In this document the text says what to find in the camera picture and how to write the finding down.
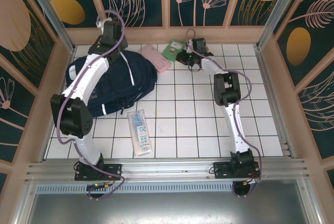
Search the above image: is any grey metal panel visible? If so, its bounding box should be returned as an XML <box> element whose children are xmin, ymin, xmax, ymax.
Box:
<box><xmin>15</xmin><ymin>191</ymin><xmax>321</xmax><ymax>224</ymax></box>

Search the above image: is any grey slotted cable duct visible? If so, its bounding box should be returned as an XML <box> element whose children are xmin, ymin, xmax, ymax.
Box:
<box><xmin>35</xmin><ymin>184</ymin><xmax>299</xmax><ymax>194</ymax></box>

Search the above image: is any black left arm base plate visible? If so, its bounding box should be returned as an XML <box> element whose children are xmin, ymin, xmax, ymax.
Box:
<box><xmin>75</xmin><ymin>163</ymin><xmax>123</xmax><ymax>182</ymax></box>

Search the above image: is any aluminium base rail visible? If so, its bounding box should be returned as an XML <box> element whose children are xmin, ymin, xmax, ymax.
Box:
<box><xmin>25</xmin><ymin>158</ymin><xmax>310</xmax><ymax>184</ymax></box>

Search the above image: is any clear pack of face masks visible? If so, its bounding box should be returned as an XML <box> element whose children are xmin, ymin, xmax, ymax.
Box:
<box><xmin>127</xmin><ymin>109</ymin><xmax>152</xmax><ymax>157</ymax></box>

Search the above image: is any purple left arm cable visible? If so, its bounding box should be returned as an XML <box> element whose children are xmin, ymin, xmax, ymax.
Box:
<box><xmin>56</xmin><ymin>9</ymin><xmax>128</xmax><ymax>201</ymax></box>

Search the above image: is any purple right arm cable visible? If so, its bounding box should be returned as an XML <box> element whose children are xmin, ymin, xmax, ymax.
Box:
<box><xmin>185</xmin><ymin>28</ymin><xmax>263</xmax><ymax>198</ymax></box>

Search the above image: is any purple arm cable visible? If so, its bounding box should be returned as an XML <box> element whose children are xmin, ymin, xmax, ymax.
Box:
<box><xmin>56</xmin><ymin>9</ymin><xmax>128</xmax><ymax>201</ymax></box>
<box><xmin>185</xmin><ymin>28</ymin><xmax>263</xmax><ymax>198</ymax></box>

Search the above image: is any aluminium corner post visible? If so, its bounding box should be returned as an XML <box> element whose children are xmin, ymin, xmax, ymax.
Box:
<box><xmin>255</xmin><ymin>0</ymin><xmax>301</xmax><ymax>50</ymax></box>
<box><xmin>21</xmin><ymin>0</ymin><xmax>77</xmax><ymax>54</ymax></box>

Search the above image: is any green notebook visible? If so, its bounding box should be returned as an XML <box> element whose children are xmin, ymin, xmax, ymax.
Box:
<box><xmin>162</xmin><ymin>39</ymin><xmax>186</xmax><ymax>62</ymax></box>

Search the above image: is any navy blue backpack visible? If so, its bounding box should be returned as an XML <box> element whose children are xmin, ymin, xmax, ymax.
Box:
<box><xmin>65</xmin><ymin>49</ymin><xmax>157</xmax><ymax>117</ymax></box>

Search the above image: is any aluminium side rail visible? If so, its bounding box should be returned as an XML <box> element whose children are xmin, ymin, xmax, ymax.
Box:
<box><xmin>254</xmin><ymin>45</ymin><xmax>295</xmax><ymax>160</ymax></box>

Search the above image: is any pink pencil case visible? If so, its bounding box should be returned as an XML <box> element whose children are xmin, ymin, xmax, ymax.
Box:
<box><xmin>139</xmin><ymin>45</ymin><xmax>172</xmax><ymax>73</ymax></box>

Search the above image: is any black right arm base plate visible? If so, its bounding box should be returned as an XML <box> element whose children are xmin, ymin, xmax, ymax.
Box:
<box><xmin>213</xmin><ymin>161</ymin><xmax>261</xmax><ymax>181</ymax></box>

